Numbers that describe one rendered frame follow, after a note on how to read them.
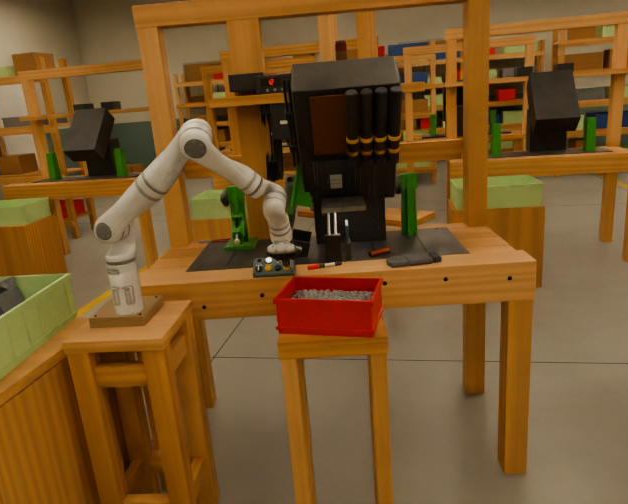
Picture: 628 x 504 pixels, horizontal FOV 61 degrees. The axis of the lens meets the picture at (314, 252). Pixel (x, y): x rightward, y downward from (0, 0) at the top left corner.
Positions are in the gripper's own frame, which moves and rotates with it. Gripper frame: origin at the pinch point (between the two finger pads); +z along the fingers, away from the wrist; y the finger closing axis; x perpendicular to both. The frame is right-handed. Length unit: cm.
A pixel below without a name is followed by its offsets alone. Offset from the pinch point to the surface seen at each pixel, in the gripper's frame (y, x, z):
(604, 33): -426, -608, 290
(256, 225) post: 19, -49, 34
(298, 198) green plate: -4.7, -30.0, -1.5
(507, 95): -369, -766, 502
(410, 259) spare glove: -44.7, -0.5, 3.8
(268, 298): 7.8, 8.1, 10.5
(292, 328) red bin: -2.9, 30.9, -5.7
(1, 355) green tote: 82, 40, -16
